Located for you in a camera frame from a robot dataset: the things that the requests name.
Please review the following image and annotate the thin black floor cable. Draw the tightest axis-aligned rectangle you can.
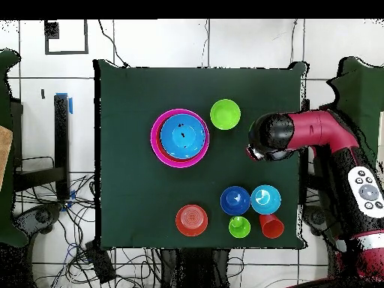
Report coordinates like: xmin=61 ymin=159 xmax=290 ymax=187
xmin=97 ymin=19 xmax=131 ymax=69

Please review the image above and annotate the small deep orange bowl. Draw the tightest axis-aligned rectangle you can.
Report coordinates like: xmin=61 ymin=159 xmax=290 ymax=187
xmin=175 ymin=204 xmax=209 ymax=238

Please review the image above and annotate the black post with blue tape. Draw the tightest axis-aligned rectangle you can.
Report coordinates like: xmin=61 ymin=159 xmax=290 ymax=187
xmin=53 ymin=92 xmax=74 ymax=201

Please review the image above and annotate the green cup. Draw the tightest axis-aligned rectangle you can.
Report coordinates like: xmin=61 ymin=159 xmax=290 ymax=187
xmin=228 ymin=215 xmax=252 ymax=239

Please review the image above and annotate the medium blue bowl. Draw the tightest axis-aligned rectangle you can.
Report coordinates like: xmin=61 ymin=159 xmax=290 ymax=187
xmin=159 ymin=113 xmax=207 ymax=161

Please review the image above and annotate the large pink bowl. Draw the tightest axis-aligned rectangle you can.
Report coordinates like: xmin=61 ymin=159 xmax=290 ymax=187
xmin=150 ymin=108 xmax=210 ymax=169

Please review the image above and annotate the small dark blue bowl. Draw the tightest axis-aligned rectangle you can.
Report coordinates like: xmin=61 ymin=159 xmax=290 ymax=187
xmin=220 ymin=185 xmax=252 ymax=216

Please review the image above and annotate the black floor box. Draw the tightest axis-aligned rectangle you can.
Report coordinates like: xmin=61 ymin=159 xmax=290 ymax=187
xmin=84 ymin=239 xmax=117 ymax=284

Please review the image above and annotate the grey wheeled floor base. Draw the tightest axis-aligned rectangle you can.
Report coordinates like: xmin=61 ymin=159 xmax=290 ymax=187
xmin=301 ymin=204 xmax=334 ymax=237
xmin=13 ymin=202 xmax=63 ymax=236

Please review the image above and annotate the orange cup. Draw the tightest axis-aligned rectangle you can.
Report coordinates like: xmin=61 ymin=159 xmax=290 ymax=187
xmin=259 ymin=213 xmax=285 ymax=240

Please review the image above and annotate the white box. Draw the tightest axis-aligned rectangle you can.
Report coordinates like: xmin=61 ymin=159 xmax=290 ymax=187
xmin=377 ymin=111 xmax=384 ymax=169

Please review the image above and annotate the small green bowl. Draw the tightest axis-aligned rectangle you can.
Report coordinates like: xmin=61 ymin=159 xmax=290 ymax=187
xmin=209 ymin=98 xmax=242 ymax=131

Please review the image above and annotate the dark green tablecloth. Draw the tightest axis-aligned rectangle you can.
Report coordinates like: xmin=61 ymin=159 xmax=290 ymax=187
xmin=93 ymin=58 xmax=308 ymax=251

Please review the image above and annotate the tangle of floor cables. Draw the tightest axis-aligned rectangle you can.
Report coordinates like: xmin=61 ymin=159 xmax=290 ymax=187
xmin=14 ymin=173 xmax=100 ymax=288

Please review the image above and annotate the green cloth side table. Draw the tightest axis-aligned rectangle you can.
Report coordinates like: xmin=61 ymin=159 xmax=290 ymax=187
xmin=0 ymin=49 xmax=29 ymax=248
xmin=325 ymin=56 xmax=384 ymax=169

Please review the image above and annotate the wide orange bowl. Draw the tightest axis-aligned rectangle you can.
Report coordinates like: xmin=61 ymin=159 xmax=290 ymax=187
xmin=156 ymin=119 xmax=209 ymax=164

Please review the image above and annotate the small light blue bowl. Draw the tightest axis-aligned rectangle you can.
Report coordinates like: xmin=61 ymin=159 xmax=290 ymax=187
xmin=250 ymin=184 xmax=282 ymax=215

